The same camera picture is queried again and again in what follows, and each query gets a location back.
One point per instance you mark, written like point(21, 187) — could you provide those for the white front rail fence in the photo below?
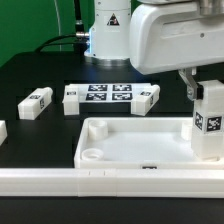
point(112, 182)

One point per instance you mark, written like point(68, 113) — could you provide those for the white block left edge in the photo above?
point(3, 131)

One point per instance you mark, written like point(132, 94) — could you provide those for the white desk top tray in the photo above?
point(139, 143)

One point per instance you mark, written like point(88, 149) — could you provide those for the white marker base plate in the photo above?
point(110, 93)

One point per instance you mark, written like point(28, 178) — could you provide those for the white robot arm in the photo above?
point(109, 35)

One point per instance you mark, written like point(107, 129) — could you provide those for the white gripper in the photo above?
point(175, 36)

